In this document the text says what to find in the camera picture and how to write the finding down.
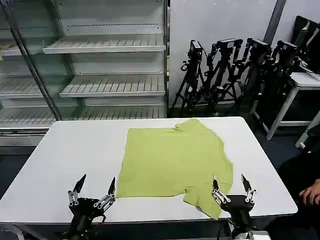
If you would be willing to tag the person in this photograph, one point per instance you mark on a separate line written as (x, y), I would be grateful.
(295, 170)

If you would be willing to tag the person's hand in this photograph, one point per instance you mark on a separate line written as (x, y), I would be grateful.
(311, 195)

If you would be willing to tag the white metal desk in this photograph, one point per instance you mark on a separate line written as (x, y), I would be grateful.
(307, 80)

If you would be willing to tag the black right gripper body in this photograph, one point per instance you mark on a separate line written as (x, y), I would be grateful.
(238, 207)

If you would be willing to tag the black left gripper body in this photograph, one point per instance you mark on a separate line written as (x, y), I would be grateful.
(83, 208)

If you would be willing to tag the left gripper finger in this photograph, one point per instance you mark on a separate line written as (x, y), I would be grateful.
(78, 188)
(111, 193)

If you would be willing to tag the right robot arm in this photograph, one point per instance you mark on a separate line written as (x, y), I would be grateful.
(250, 235)

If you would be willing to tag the white empty display shelf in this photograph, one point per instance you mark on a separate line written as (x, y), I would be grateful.
(107, 47)

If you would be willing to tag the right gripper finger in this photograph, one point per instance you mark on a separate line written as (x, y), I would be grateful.
(248, 191)
(217, 191)

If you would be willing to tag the black computer monitor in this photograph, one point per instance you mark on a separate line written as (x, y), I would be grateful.
(312, 50)

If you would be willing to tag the yellow-green shirt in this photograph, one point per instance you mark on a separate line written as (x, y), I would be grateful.
(170, 162)

